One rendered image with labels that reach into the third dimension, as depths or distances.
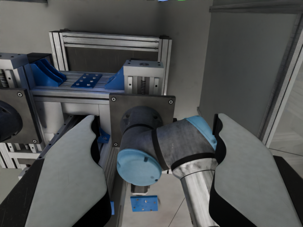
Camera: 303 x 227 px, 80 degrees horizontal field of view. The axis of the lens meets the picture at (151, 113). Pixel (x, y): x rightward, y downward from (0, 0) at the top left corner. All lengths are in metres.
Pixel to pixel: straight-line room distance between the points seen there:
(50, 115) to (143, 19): 1.06
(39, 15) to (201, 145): 1.60
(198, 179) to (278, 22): 0.64
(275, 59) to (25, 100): 0.89
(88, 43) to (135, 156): 1.13
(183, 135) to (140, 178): 0.16
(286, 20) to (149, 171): 0.67
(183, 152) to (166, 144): 0.05
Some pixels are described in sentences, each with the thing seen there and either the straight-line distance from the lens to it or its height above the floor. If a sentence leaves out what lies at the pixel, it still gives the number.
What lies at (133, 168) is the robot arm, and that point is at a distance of 0.47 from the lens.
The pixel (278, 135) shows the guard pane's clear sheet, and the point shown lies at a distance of 0.82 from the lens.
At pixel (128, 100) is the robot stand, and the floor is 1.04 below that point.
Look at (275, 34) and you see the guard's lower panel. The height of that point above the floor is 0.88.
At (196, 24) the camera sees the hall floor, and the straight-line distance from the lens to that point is 1.63.
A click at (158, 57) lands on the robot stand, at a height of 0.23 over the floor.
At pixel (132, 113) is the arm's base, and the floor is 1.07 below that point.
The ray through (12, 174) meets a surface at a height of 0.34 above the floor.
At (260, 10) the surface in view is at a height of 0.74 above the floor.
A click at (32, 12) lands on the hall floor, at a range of 1.82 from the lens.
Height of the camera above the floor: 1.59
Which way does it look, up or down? 61 degrees down
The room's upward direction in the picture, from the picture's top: 179 degrees clockwise
